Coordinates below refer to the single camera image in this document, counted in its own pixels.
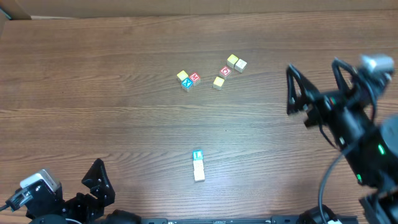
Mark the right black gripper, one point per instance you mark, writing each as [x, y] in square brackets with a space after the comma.
[325, 98]

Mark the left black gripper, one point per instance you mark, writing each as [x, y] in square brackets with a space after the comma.
[79, 201]

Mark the plain wood block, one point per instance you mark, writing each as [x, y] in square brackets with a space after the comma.
[240, 65]
[198, 165]

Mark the wood block red bone face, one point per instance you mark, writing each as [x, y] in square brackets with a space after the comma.
[199, 175]

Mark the blue L block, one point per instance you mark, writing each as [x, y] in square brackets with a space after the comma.
[197, 155]

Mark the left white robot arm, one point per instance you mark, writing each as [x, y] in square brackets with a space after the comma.
[84, 208]

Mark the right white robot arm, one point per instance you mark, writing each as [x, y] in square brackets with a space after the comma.
[349, 113]

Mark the yellow block top right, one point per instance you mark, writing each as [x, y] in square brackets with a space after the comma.
[232, 60]

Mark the red O block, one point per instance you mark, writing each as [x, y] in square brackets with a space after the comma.
[225, 72]

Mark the yellow C block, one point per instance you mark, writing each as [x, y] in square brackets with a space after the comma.
[218, 83]

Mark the red M block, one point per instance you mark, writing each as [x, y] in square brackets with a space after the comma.
[195, 78]

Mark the blue X block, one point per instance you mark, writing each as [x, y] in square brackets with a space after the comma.
[187, 84]

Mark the yellow block left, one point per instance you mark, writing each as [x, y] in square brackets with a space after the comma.
[182, 75]

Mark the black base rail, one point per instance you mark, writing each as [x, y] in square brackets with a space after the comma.
[276, 219]

